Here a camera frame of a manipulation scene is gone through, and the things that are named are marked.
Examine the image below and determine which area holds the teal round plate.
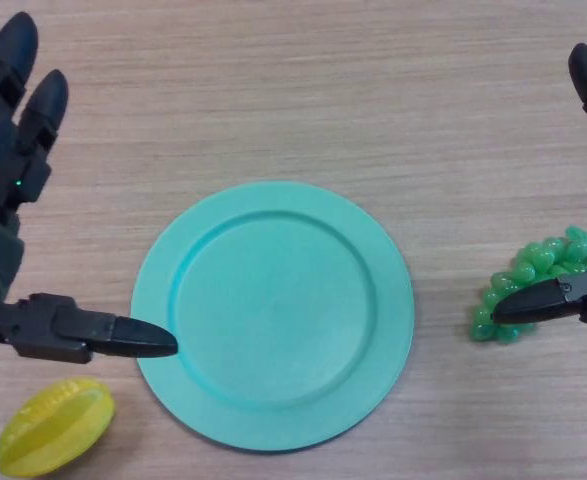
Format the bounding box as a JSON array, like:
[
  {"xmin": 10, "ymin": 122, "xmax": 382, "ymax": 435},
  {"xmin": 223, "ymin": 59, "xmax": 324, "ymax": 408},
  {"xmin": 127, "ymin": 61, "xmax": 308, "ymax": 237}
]
[{"xmin": 131, "ymin": 180, "xmax": 416, "ymax": 454}]

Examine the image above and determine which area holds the green grape bunch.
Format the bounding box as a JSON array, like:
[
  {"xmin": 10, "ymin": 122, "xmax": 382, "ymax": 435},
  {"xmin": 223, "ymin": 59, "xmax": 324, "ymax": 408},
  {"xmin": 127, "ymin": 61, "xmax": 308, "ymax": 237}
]
[{"xmin": 469, "ymin": 225, "xmax": 587, "ymax": 344}]

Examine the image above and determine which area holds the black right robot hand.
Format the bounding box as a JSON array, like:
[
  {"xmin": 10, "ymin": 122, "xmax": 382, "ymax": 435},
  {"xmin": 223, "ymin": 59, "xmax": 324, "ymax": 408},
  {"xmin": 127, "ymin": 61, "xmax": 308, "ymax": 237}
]
[{"xmin": 492, "ymin": 0, "xmax": 587, "ymax": 326}]

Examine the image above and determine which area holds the yellow starfruit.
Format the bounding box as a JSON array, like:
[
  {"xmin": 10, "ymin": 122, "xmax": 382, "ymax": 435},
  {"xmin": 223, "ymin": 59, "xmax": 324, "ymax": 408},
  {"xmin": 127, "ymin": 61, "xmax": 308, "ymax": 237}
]
[{"xmin": 0, "ymin": 377, "xmax": 118, "ymax": 477}]

